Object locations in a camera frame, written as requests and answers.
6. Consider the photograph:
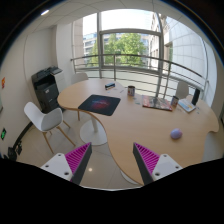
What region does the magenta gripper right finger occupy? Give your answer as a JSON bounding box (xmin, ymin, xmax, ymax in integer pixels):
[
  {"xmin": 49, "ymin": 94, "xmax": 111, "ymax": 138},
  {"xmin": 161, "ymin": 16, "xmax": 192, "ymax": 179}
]
[{"xmin": 133, "ymin": 143, "xmax": 182, "ymax": 185}]

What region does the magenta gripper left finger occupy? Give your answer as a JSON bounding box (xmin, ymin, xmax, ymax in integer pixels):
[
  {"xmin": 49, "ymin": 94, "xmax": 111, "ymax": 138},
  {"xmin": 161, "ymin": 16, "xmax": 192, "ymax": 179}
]
[{"xmin": 42, "ymin": 143, "xmax": 92, "ymax": 185}]

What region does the purple computer mouse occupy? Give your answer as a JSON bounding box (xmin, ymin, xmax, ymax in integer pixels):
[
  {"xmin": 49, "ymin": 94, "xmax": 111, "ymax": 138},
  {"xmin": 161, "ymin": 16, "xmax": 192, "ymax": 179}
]
[{"xmin": 170, "ymin": 128, "xmax": 182, "ymax": 139}]

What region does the dark mouse pad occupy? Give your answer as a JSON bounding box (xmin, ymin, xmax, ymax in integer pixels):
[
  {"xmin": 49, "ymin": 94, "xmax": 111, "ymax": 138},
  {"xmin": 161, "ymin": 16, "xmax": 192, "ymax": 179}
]
[{"xmin": 78, "ymin": 94, "xmax": 120, "ymax": 116}]

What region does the white chair with wooden legs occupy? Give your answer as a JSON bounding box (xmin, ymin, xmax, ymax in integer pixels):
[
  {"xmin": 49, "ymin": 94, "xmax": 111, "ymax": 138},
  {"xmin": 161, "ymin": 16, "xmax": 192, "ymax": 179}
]
[{"xmin": 24, "ymin": 102, "xmax": 75, "ymax": 150}]

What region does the dark can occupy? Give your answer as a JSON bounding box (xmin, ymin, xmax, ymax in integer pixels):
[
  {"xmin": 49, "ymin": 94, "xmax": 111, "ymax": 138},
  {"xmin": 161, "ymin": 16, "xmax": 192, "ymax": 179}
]
[{"xmin": 171, "ymin": 96, "xmax": 179, "ymax": 107}]

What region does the white book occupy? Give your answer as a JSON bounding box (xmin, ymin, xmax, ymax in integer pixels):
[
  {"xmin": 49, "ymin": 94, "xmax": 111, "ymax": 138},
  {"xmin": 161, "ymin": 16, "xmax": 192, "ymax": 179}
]
[{"xmin": 178, "ymin": 99, "xmax": 195, "ymax": 113}]

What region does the dark mug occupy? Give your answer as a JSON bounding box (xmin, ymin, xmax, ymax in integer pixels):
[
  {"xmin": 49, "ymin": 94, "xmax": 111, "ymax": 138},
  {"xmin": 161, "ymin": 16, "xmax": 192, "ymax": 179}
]
[{"xmin": 127, "ymin": 85, "xmax": 135, "ymax": 96}]

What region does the white chair far right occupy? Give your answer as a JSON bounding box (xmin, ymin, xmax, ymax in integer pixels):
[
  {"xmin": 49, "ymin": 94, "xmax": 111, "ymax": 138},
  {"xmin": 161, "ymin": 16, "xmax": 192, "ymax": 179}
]
[{"xmin": 176, "ymin": 81, "xmax": 189, "ymax": 99}]

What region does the black speaker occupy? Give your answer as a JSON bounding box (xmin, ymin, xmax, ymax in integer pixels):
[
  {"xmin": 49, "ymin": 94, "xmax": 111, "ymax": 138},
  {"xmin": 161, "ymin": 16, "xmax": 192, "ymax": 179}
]
[{"xmin": 191, "ymin": 89, "xmax": 200, "ymax": 106}]

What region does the black office printer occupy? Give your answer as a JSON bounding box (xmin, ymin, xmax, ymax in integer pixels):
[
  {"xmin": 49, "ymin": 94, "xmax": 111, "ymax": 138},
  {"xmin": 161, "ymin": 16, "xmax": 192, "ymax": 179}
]
[{"xmin": 31, "ymin": 66, "xmax": 66, "ymax": 113}]

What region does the small dark box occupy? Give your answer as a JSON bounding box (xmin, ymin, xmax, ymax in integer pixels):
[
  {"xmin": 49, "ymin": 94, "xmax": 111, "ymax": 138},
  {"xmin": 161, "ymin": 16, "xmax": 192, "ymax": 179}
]
[{"xmin": 105, "ymin": 83, "xmax": 115, "ymax": 90}]

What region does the metal window railing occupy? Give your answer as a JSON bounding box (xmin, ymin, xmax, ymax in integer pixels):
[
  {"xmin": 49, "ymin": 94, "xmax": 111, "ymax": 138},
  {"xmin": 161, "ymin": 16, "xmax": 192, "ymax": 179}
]
[{"xmin": 71, "ymin": 54, "xmax": 208, "ymax": 98}]

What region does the white table pedestal base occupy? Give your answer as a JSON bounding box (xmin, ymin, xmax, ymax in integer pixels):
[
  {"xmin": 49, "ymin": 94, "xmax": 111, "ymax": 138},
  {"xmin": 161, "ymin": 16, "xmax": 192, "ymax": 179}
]
[{"xmin": 80, "ymin": 118, "xmax": 107, "ymax": 146}]

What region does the green wall sign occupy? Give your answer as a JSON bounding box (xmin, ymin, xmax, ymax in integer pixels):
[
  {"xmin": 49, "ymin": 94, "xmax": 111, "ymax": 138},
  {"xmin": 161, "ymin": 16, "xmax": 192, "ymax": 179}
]
[{"xmin": 0, "ymin": 128, "xmax": 7, "ymax": 140}]

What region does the orange wall sign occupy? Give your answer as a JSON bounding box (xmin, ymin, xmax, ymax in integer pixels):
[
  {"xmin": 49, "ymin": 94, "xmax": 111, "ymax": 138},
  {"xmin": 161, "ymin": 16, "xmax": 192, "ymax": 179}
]
[{"xmin": 1, "ymin": 77, "xmax": 6, "ymax": 89}]

